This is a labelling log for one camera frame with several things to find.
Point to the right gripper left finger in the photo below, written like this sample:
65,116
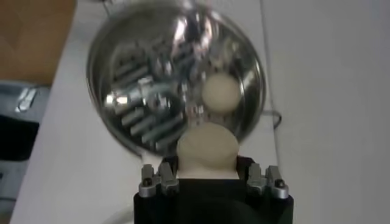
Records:
158,182

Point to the grey black robot body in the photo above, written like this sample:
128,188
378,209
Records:
18,137

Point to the stainless steel steamer basket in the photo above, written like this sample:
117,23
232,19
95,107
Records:
137,91

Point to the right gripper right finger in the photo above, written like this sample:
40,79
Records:
265,182

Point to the white steamed baozi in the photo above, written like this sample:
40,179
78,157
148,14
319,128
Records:
207,146
221,92

